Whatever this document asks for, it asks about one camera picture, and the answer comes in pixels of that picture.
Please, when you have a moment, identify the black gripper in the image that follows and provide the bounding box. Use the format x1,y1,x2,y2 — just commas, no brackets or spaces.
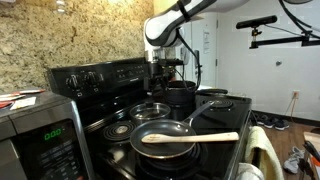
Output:
143,60,176,100

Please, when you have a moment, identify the stainless steel microwave oven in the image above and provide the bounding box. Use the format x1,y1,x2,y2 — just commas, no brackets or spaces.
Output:
0,91,96,180

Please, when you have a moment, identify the grey wall phone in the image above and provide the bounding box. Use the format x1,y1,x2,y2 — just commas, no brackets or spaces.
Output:
179,46,191,67

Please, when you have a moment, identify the black frying pan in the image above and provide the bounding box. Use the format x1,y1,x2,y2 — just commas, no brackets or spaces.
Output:
129,100,214,160

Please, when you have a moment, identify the white paper card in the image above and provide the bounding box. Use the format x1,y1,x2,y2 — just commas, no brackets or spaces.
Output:
9,96,37,112

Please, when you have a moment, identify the light wooden wall cabinet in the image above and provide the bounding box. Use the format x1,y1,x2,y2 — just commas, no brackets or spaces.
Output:
153,0,176,15

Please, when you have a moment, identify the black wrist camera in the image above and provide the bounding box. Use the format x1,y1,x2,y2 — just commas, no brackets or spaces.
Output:
158,58,185,66

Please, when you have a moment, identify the dark shoe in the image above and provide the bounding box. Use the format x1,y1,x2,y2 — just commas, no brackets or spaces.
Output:
263,117,278,130
274,119,290,131
253,113,268,126

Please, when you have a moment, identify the black stereo camera bar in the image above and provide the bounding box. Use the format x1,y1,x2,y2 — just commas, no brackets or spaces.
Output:
235,14,278,30

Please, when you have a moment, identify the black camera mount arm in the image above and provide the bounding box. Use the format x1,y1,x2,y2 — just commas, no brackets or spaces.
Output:
249,28,320,50

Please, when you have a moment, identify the wooden spatula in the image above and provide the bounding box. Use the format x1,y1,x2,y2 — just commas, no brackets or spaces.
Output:
140,131,240,145

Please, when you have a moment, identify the light wooden table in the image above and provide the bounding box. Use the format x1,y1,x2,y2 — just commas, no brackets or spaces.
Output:
303,131,320,180

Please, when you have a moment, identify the black coil burner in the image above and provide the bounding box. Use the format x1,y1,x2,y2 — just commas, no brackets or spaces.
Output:
202,98,235,112
102,120,138,144

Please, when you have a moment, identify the white paper strip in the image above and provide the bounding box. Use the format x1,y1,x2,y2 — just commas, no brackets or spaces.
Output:
0,94,27,103

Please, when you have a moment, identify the black tool with red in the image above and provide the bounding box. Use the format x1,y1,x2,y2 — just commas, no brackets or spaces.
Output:
303,140,320,165

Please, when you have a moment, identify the red flat item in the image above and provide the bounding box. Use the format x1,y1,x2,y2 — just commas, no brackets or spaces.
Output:
0,101,14,110

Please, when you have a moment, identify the black door lock box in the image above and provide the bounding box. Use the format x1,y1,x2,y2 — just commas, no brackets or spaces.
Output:
194,49,200,69

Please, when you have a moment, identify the black stove knob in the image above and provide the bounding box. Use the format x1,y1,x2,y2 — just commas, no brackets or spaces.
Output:
66,74,80,90
84,71,98,86

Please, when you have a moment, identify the pale yellow towel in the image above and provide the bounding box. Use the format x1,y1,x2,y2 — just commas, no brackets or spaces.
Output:
244,125,285,180

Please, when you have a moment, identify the white door notice paper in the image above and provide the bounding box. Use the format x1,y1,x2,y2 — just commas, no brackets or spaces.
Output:
202,30,211,54

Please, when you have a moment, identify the glass lid with steel rim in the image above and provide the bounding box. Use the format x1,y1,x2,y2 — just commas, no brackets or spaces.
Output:
128,101,172,126

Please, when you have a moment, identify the white sneaker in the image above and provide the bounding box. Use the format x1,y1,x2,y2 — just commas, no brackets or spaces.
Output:
283,146,306,175

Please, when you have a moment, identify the white door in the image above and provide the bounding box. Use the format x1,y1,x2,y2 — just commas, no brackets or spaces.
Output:
190,13,218,88

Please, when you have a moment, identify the black electric stove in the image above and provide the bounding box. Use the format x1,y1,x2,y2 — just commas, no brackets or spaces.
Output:
47,56,253,180

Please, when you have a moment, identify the white towel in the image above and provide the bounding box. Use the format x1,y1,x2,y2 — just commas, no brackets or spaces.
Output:
236,162,265,180

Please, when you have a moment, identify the black pot with long handle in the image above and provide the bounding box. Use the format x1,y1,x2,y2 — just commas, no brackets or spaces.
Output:
162,80,230,108

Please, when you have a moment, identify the orange power cord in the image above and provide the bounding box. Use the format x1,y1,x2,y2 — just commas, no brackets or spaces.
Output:
285,96,298,118

